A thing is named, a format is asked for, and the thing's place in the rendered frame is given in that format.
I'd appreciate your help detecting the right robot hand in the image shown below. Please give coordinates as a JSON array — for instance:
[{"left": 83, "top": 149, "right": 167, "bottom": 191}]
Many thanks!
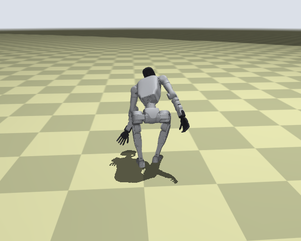
[{"left": 179, "top": 110, "right": 190, "bottom": 133}]

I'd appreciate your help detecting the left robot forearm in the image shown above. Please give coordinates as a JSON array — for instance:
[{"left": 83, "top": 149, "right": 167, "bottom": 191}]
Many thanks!
[{"left": 126, "top": 110, "right": 133, "bottom": 131}]

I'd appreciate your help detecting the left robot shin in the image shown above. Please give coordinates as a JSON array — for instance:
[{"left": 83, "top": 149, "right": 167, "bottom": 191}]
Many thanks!
[{"left": 132, "top": 126, "right": 143, "bottom": 161}]

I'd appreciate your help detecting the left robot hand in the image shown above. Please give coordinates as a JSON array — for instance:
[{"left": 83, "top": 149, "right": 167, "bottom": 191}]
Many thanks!
[{"left": 117, "top": 126, "right": 132, "bottom": 145}]

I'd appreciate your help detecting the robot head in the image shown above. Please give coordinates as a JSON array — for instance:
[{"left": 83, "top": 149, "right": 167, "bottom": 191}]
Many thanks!
[{"left": 142, "top": 67, "right": 155, "bottom": 78}]

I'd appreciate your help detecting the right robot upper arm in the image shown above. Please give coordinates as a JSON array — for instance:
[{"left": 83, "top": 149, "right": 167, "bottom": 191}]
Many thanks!
[{"left": 158, "top": 75, "right": 176, "bottom": 100}]

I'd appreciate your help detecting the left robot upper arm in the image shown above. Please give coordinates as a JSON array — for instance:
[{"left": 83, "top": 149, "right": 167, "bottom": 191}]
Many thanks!
[{"left": 129, "top": 85, "right": 138, "bottom": 113}]

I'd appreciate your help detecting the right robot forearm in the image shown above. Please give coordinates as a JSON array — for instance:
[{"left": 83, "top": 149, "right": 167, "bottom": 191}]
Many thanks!
[{"left": 172, "top": 93, "right": 183, "bottom": 116}]

